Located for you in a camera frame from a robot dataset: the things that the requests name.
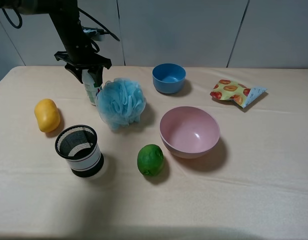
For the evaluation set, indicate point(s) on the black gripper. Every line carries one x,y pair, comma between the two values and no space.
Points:
84,56

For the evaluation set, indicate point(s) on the white green-label drink bottle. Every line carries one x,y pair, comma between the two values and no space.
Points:
91,88

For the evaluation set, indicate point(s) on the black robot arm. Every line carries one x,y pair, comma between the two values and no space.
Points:
65,15

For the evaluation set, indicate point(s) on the blue mesh bath sponge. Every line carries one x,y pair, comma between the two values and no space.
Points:
120,103

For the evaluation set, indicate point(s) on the yellow mango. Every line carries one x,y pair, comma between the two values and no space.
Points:
47,115

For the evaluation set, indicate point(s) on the black mesh pen holder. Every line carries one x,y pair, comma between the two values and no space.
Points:
78,145

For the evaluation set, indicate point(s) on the blue plastic bowl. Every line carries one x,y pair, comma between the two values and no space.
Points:
168,78

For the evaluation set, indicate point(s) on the green lime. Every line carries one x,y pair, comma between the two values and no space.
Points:
150,160

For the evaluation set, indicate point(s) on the pink plastic bowl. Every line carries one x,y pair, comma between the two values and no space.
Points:
189,132

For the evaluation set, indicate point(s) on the fruit-print snack packet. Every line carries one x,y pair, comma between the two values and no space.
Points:
229,90

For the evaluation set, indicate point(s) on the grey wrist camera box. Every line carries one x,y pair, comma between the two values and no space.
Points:
94,34

